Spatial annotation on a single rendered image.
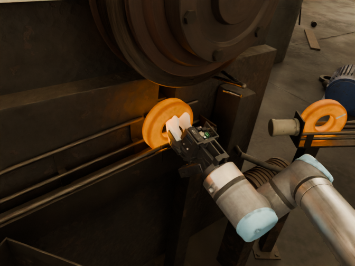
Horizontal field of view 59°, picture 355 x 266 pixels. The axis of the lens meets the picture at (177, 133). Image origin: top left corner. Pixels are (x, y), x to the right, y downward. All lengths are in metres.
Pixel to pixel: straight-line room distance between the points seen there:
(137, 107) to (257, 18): 0.37
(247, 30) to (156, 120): 0.31
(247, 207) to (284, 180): 0.15
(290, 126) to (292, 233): 0.75
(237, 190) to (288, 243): 0.99
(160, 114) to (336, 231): 0.46
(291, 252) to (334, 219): 0.98
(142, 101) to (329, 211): 0.51
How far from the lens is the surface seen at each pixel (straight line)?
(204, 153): 0.75
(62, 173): 0.82
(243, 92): 1.00
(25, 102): 0.72
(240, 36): 0.72
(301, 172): 0.80
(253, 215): 0.70
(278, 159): 1.22
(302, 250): 1.69
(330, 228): 0.69
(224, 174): 0.72
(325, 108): 1.13
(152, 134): 0.83
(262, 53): 1.14
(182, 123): 0.84
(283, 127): 1.11
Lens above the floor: 1.23
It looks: 35 degrees down
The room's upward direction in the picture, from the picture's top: 8 degrees clockwise
